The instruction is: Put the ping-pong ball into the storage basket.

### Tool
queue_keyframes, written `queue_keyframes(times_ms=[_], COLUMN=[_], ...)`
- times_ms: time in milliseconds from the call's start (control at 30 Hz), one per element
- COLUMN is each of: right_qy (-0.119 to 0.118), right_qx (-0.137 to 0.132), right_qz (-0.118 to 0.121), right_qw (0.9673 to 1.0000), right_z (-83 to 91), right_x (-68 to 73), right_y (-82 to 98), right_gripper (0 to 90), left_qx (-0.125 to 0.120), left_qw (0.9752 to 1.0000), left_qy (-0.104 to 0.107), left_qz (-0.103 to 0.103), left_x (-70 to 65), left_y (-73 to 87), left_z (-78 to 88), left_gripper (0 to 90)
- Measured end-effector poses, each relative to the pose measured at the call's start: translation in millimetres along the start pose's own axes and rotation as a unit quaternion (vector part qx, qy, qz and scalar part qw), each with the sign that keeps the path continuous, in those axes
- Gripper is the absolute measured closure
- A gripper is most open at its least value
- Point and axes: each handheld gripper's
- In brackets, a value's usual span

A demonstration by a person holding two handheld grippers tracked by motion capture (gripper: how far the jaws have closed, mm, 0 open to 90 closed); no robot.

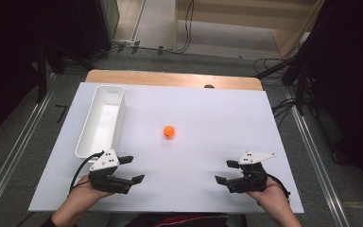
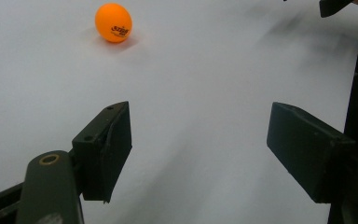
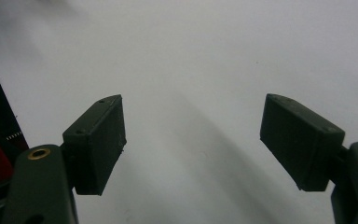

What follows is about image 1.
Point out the metal floor rail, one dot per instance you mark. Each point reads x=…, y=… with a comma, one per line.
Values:
x=15, y=151
x=318, y=157

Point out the wooden platform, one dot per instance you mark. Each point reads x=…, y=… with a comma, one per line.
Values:
x=233, y=22

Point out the black stand leg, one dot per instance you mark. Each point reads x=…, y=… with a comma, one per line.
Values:
x=41, y=72

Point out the person's left hand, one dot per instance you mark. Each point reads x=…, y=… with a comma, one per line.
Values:
x=82, y=195

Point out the person's dark red clothing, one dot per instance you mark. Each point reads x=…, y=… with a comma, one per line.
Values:
x=189, y=220

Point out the white rectangular plastic bin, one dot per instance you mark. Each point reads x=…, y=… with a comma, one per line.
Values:
x=102, y=123

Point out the person's right hand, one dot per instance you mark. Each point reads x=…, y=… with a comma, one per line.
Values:
x=272, y=197

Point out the small dark round object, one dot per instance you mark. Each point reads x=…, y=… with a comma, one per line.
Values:
x=209, y=86

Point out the dark curtain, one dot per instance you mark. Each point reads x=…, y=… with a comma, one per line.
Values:
x=9, y=63
x=353, y=78

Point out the wooden table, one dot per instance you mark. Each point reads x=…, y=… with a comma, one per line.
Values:
x=170, y=78

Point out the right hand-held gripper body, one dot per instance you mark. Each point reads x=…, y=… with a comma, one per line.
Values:
x=250, y=181

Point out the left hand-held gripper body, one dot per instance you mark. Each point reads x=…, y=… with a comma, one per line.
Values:
x=107, y=181

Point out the black tripod stand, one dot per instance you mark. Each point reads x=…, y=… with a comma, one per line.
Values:
x=299, y=78

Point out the orange ball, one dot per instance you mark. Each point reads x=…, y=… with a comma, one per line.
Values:
x=169, y=131

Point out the white board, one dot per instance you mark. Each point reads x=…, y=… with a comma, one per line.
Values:
x=201, y=151

